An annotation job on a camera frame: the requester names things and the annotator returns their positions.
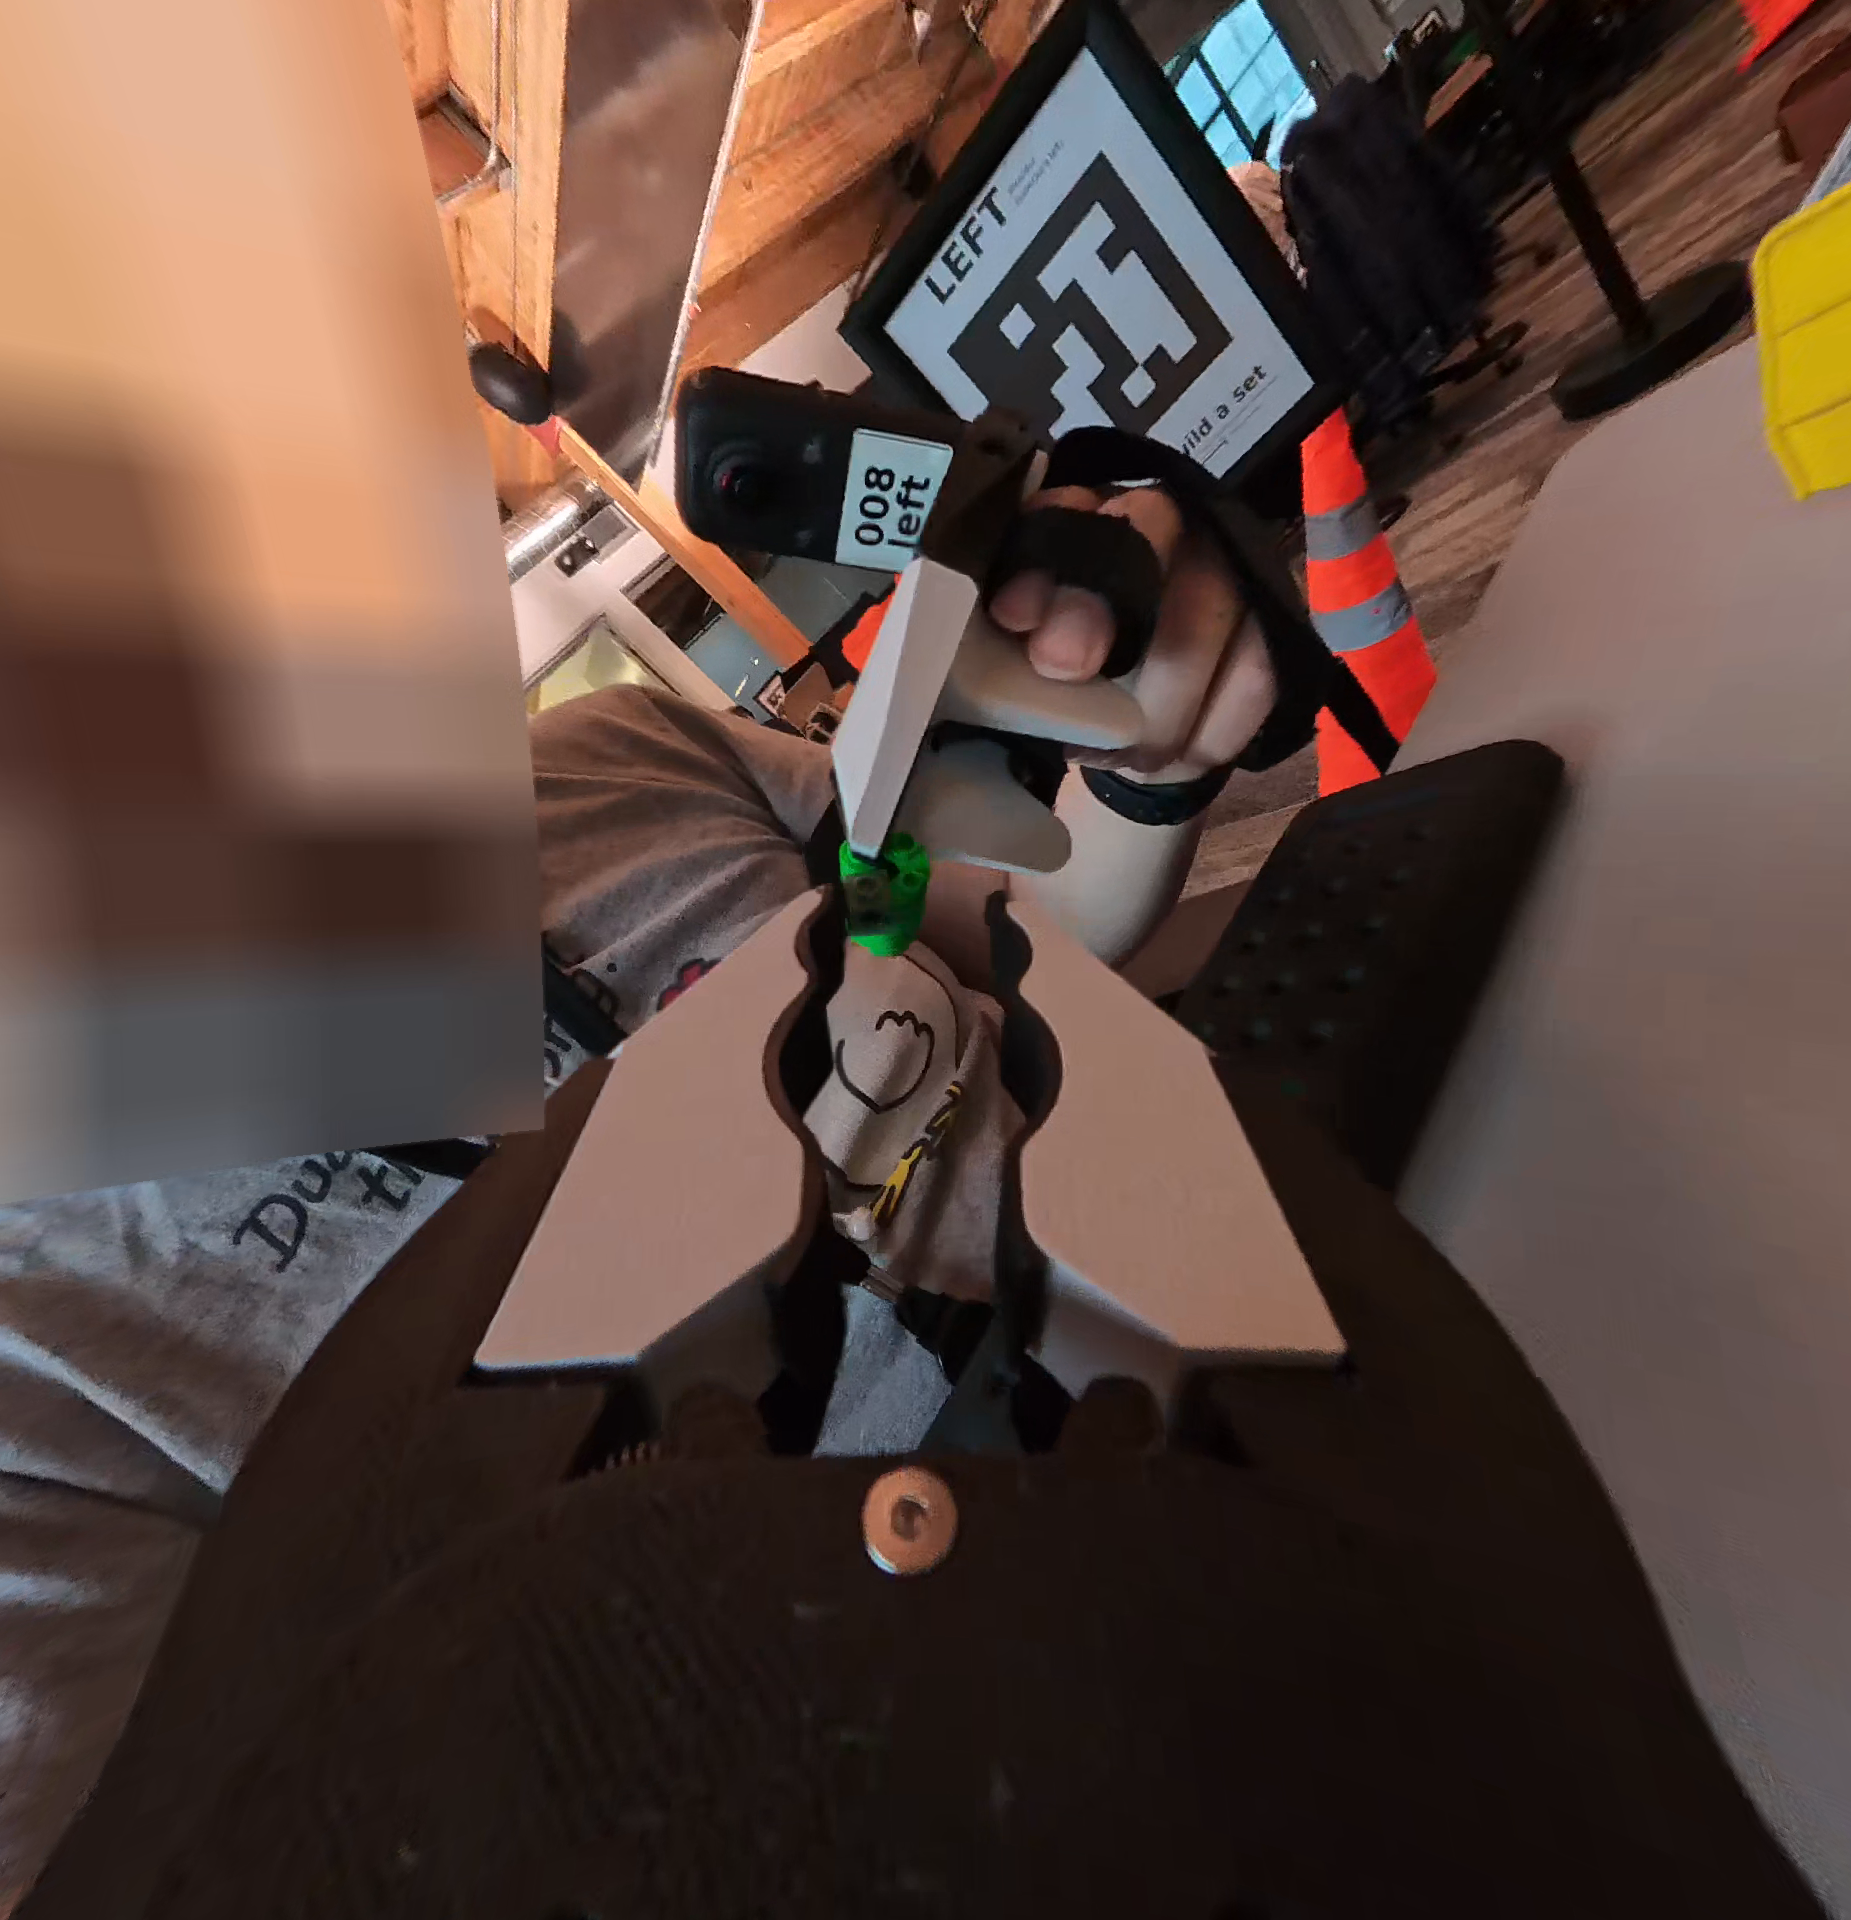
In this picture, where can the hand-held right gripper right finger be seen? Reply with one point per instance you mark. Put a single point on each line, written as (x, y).
(1166, 1199)

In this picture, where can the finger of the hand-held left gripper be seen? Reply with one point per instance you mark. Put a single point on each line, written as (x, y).
(894, 703)

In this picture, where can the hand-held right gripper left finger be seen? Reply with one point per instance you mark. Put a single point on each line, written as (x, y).
(654, 1185)

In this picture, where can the green brick assembly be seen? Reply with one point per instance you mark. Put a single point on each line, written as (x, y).
(882, 897)

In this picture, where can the person's left forearm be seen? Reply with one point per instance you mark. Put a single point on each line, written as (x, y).
(1142, 885)

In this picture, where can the person's left hand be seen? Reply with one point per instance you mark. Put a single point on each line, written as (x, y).
(1209, 662)

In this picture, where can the black wristband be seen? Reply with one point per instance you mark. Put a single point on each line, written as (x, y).
(1152, 799)

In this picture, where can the black round knob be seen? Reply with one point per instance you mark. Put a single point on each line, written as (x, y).
(507, 383)

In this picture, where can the black perforated panel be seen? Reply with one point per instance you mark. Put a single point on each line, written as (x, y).
(1358, 928)

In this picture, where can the orange traffic cone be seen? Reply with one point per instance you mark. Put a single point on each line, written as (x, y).
(1366, 600)

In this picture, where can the yellow plastic bin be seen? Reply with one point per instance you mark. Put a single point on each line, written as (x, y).
(1826, 345)

